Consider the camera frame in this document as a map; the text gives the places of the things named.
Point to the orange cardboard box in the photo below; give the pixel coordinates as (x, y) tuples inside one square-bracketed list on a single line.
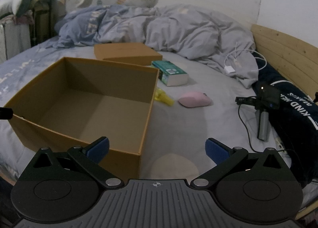
[(124, 51)]

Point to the grey duvet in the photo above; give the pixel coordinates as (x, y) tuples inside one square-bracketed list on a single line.
[(186, 31)]

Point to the yellow plastic item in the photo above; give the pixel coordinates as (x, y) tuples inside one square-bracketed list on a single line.
[(164, 97)]

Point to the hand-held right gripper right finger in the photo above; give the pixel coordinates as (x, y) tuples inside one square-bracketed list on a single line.
[(216, 152)]

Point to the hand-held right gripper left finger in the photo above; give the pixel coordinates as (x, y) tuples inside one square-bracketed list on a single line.
[(99, 148)]

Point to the black tripod camera device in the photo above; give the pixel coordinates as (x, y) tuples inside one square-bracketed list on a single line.
[(269, 93)]

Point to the pink computer mouse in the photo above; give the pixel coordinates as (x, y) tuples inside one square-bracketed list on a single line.
[(193, 99)]

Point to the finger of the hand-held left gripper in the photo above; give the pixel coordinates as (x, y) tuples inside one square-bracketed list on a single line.
[(6, 113)]

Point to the dark cloth covered furniture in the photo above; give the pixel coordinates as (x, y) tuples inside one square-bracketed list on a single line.
[(44, 19)]

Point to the green white plush cushion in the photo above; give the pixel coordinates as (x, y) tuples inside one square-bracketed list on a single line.
[(17, 1)]

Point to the wooden headboard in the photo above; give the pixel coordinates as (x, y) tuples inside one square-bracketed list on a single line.
[(285, 49)]

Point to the green tissue pack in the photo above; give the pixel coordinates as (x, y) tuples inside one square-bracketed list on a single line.
[(169, 68)]

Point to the dark blue printed pillow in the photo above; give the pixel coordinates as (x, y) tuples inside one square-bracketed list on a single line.
[(293, 118)]

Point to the brown cardboard box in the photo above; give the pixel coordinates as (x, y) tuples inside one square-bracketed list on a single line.
[(74, 98)]

